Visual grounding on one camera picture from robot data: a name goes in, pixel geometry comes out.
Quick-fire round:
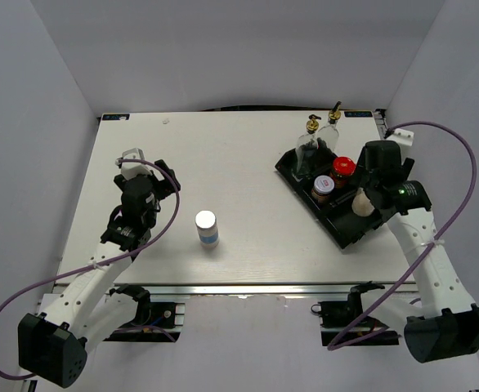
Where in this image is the blue table logo sticker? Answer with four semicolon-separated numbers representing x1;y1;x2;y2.
101;114;130;121

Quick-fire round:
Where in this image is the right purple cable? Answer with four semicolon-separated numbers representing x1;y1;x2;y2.
327;120;478;352

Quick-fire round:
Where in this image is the black plastic organizer tray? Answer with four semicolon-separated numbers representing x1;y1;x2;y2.
275;149;383;249

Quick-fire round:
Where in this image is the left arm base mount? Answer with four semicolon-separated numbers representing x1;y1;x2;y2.
105;284;186;343

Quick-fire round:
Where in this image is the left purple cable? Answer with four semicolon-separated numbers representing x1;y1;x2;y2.
0;158;182;381

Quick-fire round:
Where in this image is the purple cable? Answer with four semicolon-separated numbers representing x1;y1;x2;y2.
327;120;478;352
0;158;182;381

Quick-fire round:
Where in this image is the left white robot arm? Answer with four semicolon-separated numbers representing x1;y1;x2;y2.
17;154;181;388

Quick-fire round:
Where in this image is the clear silver-lid spice jar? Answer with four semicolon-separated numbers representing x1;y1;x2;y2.
351;189;374;217

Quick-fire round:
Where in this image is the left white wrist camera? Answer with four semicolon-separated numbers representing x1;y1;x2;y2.
115;148;152;180

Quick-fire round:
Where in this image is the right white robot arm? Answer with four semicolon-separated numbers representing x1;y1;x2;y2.
347;140;479;363

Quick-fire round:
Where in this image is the small white-lid sauce jar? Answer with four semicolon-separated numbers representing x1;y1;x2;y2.
311;175;335;205

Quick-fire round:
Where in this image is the red-lid dark sauce jar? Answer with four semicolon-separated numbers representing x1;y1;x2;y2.
329;156;356;189

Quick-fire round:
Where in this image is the blue-label silver-lid shaker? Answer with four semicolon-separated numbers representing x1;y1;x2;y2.
195;210;219;248

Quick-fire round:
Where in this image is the aluminium table frame rail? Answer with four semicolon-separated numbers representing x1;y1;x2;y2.
57;111;407;294

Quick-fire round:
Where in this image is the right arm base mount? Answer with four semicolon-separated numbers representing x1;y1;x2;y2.
311;281;400;347

